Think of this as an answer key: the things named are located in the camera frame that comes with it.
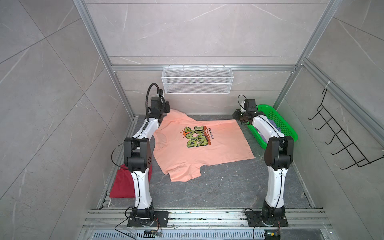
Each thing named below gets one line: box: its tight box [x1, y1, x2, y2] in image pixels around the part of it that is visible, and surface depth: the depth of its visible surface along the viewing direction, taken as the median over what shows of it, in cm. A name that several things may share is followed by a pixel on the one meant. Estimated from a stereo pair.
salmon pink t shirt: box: [152, 109, 255, 182], surface depth 103 cm
